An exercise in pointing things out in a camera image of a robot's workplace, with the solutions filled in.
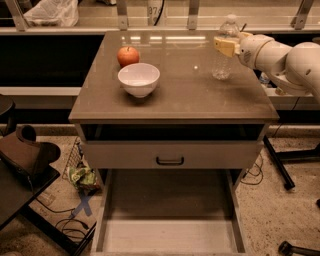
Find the black floor cable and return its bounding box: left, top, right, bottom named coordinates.
left=34, top=196, right=91, bottom=243
left=240, top=153, right=265, bottom=186

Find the closed grey upper drawer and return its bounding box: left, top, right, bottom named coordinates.
left=82, top=141, right=263, bottom=169

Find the red apple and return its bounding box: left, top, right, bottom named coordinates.
left=117, top=46, right=140, bottom=67

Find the wire basket with snack bags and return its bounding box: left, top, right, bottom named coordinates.
left=63, top=138, right=100, bottom=191

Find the black stand leg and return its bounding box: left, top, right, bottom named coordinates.
left=263, top=136, right=320, bottom=191

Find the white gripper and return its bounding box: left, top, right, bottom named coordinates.
left=214, top=31, right=275, bottom=70

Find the grey drawer cabinet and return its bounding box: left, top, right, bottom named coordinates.
left=68, top=30, right=280, bottom=256

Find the black caster wheel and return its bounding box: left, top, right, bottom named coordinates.
left=278, top=241, right=320, bottom=256

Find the open grey middle drawer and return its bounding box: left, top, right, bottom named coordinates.
left=90, top=169, right=250, bottom=256

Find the white ceramic bowl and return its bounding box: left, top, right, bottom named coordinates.
left=118, top=63, right=160, bottom=98

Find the blue tape cross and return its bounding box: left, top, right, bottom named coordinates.
left=71, top=191, right=92, bottom=217

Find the small water bottle on ledge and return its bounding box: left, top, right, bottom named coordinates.
left=259, top=72, right=270, bottom=88

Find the black floor cable right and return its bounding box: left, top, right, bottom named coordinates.
left=240, top=153, right=265, bottom=186

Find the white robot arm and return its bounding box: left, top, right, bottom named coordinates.
left=214, top=32, right=320, bottom=102

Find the black floor cable left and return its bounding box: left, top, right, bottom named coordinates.
left=34, top=196, right=91, bottom=243

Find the clear plastic water bottle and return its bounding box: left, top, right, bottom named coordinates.
left=212, top=14, right=240, bottom=80

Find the white plastic bag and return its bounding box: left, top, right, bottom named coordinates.
left=24, top=0, right=79, bottom=27

